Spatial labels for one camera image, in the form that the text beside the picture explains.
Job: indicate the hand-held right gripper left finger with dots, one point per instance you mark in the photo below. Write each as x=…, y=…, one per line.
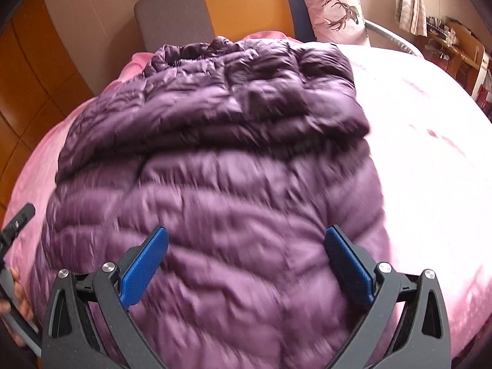
x=144, y=267

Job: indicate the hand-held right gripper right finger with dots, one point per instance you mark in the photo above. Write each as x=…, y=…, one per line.
x=351, y=267

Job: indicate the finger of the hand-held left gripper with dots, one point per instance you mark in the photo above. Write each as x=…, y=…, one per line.
x=19, y=221

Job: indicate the purple quilted down jacket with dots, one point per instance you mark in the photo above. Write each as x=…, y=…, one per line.
x=215, y=184

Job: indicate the person's left hand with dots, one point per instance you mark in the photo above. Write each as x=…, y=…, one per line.
x=24, y=296

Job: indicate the pink bed cover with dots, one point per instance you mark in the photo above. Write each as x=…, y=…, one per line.
x=415, y=161

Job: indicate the wooden wardrobe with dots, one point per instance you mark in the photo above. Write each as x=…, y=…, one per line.
x=34, y=84

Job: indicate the cluttered wooden desk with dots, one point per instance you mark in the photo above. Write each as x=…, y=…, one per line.
x=457, y=50

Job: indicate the deer print pillow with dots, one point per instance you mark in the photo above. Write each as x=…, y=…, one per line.
x=334, y=7

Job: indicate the pink patterned curtain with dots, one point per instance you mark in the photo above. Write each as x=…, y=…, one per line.
x=412, y=4

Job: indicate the grey yellow blue headboard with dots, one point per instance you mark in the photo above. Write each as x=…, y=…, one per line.
x=230, y=4

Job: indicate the grey bed rail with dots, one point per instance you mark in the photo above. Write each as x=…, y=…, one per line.
x=396, y=38

